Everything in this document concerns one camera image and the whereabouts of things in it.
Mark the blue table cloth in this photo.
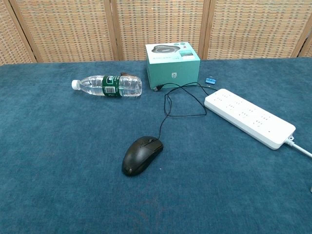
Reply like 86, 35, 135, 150
0, 57, 312, 234

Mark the teal product box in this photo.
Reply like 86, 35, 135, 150
145, 41, 201, 90

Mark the black computer mouse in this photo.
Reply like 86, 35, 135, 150
121, 136, 164, 177

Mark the clear plastic water bottle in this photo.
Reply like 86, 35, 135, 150
71, 75, 143, 98

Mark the white power strip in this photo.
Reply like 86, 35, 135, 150
204, 88, 296, 151

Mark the black mouse cable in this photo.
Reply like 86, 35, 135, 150
153, 82, 217, 141

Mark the white power adapter cable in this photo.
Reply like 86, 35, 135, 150
285, 135, 312, 158

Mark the woven rattan folding screen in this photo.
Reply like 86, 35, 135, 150
0, 0, 312, 66

